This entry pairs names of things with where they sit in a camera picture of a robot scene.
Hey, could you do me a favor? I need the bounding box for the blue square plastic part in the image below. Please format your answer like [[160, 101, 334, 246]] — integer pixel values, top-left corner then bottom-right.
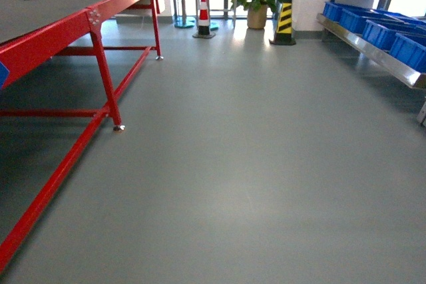
[[0, 63, 9, 89]]

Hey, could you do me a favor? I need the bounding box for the red white traffic cone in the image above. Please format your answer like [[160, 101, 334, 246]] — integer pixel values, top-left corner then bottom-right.
[[192, 0, 216, 39]]

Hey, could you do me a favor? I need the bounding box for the yellow black striped cone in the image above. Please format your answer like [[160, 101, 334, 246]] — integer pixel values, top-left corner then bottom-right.
[[269, 0, 296, 46]]

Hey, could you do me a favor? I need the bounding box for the stainless steel flow rack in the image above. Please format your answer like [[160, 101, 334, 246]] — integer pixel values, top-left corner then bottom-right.
[[316, 0, 426, 128]]

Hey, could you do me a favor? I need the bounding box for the red conveyor table frame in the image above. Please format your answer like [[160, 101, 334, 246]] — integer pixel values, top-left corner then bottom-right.
[[1, 0, 162, 269]]

